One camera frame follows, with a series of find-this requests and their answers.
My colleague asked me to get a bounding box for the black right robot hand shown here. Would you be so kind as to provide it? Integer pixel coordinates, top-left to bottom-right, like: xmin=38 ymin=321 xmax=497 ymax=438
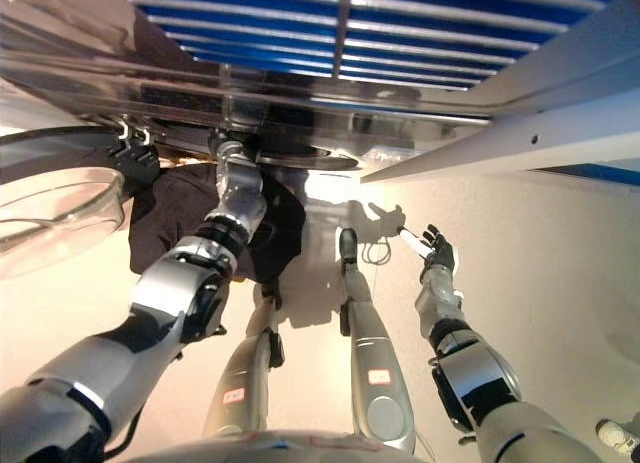
xmin=398 ymin=223 xmax=458 ymax=284

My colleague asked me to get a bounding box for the dark grey washing machine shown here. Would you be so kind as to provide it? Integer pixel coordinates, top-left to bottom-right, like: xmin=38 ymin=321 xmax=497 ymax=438
xmin=0 ymin=77 xmax=494 ymax=174

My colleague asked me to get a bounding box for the white cabinet surround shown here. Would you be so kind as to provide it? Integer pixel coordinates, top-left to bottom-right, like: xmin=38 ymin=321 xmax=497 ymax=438
xmin=358 ymin=0 xmax=640 ymax=185

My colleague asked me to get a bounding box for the dark blue bar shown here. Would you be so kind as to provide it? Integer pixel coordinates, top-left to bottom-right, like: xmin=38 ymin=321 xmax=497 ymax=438
xmin=534 ymin=163 xmax=640 ymax=188

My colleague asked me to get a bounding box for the dryer vent grille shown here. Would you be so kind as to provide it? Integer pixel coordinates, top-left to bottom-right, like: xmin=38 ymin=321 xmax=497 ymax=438
xmin=112 ymin=0 xmax=624 ymax=92

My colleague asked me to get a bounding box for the silver left robot leg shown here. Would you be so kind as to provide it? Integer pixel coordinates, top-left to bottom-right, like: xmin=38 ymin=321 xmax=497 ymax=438
xmin=203 ymin=276 xmax=287 ymax=440

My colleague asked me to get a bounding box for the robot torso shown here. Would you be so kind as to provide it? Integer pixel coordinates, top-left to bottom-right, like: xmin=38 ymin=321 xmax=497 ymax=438
xmin=118 ymin=430 xmax=417 ymax=463

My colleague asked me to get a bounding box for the black garment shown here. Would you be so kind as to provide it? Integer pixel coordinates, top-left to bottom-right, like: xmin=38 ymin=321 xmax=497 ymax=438
xmin=127 ymin=161 xmax=308 ymax=285

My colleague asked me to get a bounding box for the dark grey tumble dryer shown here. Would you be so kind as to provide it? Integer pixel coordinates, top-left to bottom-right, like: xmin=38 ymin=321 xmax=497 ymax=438
xmin=0 ymin=0 xmax=624 ymax=119

